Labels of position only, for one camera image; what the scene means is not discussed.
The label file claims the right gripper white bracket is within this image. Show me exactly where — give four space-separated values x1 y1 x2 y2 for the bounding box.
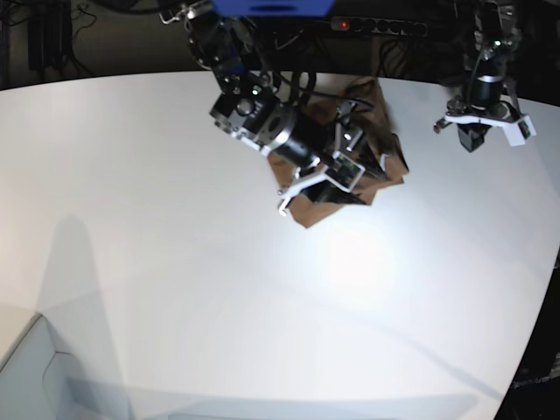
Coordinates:
276 98 368 219

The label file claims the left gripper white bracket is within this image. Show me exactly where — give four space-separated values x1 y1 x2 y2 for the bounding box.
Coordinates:
433 98 536 153

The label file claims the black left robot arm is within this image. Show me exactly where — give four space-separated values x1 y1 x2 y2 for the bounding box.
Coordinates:
433 1 536 153

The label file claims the brown t-shirt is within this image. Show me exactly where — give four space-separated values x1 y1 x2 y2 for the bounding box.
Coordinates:
267 76 409 228

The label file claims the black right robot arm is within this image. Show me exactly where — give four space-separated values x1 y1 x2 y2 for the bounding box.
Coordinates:
159 1 375 214

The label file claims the white bin at table corner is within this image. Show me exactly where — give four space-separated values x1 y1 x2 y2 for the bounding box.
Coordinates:
1 315 134 419

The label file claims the blue box at table edge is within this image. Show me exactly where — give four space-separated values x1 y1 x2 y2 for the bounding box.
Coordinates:
212 0 333 17

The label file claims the white power strip red switch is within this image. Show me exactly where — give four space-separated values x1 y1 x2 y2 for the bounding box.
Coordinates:
330 16 428 38

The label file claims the black equipment on floor left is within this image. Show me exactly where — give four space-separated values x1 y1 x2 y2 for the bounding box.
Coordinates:
26 1 72 74

